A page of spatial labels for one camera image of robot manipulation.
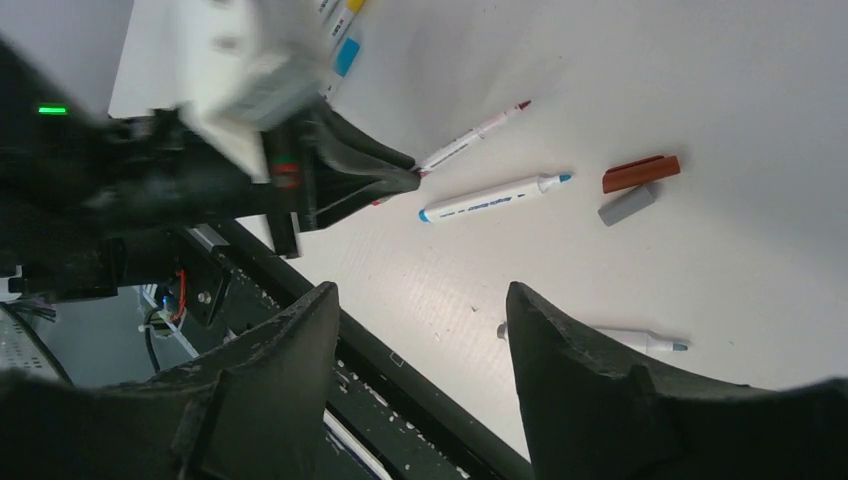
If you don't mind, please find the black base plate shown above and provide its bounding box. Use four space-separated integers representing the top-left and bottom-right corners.
125 221 532 479

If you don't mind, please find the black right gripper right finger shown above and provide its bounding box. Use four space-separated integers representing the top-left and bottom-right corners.
506 282 847 479

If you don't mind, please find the grey white pen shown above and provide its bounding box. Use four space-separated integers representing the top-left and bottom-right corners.
496 322 690 356

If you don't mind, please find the blue white pen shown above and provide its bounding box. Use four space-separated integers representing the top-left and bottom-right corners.
418 173 573 224

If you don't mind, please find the grey pen cap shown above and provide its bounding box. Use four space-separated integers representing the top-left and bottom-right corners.
598 184 656 227

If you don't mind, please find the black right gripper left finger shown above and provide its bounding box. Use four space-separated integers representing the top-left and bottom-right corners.
1 282 340 479

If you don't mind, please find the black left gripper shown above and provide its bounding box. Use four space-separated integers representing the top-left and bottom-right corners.
261 109 421 259

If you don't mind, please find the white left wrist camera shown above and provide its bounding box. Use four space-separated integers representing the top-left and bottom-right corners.
175 1 329 183

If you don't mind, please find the blue pen cap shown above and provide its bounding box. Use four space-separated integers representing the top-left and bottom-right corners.
332 37 361 77

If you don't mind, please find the red white pen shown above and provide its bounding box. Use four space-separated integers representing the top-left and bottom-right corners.
412 100 533 179

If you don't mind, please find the yellow white pen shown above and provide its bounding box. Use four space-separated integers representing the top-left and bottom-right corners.
317 0 366 100

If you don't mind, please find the brown pen cap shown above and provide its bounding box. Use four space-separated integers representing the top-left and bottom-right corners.
602 155 681 194

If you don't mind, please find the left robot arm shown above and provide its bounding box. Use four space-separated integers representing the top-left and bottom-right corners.
1 43 421 302

